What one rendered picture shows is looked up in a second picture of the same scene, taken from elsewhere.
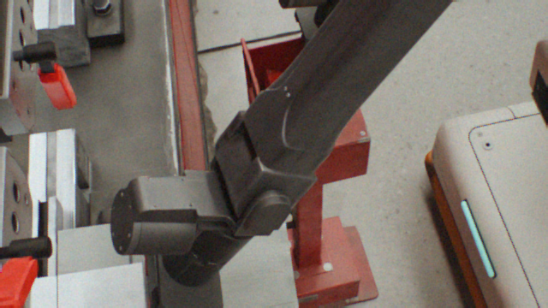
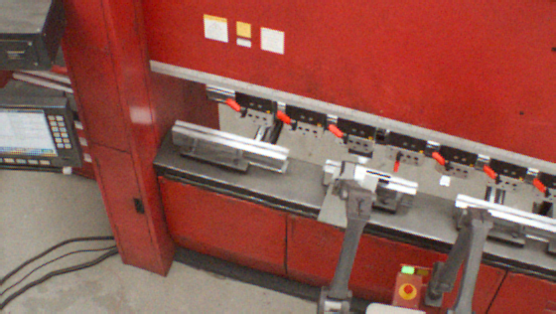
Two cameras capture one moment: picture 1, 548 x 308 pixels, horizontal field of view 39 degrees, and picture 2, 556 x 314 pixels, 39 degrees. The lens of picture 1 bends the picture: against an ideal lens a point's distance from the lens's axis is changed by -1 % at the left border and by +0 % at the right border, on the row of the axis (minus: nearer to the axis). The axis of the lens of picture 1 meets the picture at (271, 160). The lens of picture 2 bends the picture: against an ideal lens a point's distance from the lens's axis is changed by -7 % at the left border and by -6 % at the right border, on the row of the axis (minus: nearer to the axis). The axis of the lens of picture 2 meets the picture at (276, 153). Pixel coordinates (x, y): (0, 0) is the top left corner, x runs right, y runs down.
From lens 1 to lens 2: 2.65 m
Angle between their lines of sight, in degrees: 54
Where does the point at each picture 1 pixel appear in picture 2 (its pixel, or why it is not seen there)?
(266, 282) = (339, 218)
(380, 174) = not seen: outside the picture
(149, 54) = (448, 235)
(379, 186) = not seen: outside the picture
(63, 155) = (406, 189)
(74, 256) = (368, 179)
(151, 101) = (428, 230)
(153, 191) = (349, 165)
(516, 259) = not seen: outside the picture
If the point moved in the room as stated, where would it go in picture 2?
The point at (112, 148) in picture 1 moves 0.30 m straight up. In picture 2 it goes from (414, 214) to (425, 172)
